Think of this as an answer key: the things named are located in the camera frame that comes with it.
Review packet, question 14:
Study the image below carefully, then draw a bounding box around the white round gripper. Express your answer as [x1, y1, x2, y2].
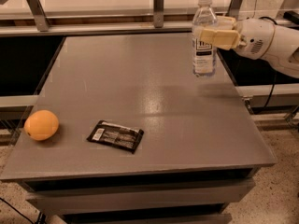
[193, 16, 275, 60]

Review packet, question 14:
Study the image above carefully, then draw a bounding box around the clear plastic water bottle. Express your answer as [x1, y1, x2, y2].
[192, 0, 217, 77]

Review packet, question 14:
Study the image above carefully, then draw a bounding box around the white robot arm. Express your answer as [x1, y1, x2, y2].
[193, 16, 299, 78]

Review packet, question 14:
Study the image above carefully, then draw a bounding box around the black snack packet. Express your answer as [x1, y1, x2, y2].
[87, 120, 144, 154]

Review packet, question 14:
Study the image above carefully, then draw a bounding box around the orange fruit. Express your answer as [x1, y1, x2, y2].
[24, 110, 59, 141]

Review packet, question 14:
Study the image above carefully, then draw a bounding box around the right metal bracket post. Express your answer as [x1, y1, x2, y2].
[227, 0, 243, 19]

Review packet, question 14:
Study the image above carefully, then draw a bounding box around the metal bracket post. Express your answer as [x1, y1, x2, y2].
[153, 0, 164, 28]
[26, 0, 50, 32]
[227, 0, 243, 19]

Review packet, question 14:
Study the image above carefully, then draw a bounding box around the middle metal bracket post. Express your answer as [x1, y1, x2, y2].
[153, 0, 164, 28]

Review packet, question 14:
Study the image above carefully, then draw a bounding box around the metal rail behind table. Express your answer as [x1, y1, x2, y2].
[0, 21, 192, 37]

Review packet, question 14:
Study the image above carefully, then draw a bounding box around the left metal bracket post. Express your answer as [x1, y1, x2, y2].
[26, 0, 50, 32]

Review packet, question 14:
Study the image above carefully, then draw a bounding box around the black cable bottom left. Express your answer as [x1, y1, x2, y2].
[0, 197, 48, 224]

